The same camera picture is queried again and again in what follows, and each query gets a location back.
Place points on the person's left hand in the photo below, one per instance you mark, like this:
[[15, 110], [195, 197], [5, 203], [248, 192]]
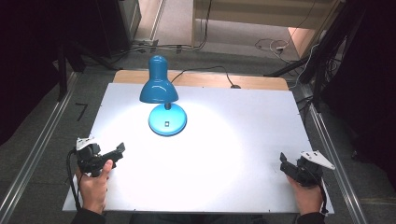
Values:
[[93, 189]]

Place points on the light wooden furniture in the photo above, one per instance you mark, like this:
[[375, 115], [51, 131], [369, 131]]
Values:
[[264, 12]]

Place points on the person's right hand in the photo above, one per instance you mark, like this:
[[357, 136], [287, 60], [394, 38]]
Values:
[[308, 199]]

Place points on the metal floor rail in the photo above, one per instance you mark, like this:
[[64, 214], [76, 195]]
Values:
[[34, 155], [336, 168]]

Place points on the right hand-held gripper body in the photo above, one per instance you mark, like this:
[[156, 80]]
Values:
[[308, 169]]

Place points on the blue desk lamp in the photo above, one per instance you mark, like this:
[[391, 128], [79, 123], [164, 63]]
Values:
[[158, 90]]

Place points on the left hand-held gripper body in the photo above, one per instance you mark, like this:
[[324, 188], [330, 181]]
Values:
[[88, 157]]

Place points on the black cabinet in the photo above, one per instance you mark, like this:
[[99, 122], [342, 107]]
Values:
[[115, 25]]

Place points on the black stand legs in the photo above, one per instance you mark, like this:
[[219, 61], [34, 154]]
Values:
[[323, 53]]

